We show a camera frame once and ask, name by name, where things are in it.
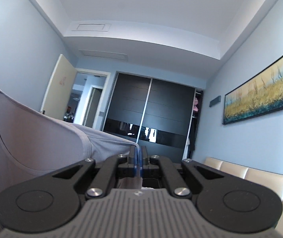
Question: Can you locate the black sliding wardrobe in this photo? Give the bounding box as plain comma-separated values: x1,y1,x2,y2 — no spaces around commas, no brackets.
103,73,195,163

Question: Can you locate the landscape painting in frame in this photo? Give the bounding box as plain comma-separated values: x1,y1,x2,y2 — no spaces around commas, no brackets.
223,56,283,125

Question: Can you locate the taupe brown shirt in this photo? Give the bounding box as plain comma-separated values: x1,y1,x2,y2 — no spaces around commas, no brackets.
0,89,139,229

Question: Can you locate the cream padded headboard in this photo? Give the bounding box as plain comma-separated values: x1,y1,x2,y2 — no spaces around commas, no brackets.
204,157,283,235

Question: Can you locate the grey wall switch box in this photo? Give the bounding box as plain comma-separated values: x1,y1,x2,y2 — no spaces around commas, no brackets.
209,96,222,107

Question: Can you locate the beige room door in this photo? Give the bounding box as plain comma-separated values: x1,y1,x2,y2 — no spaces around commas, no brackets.
40,54,77,120

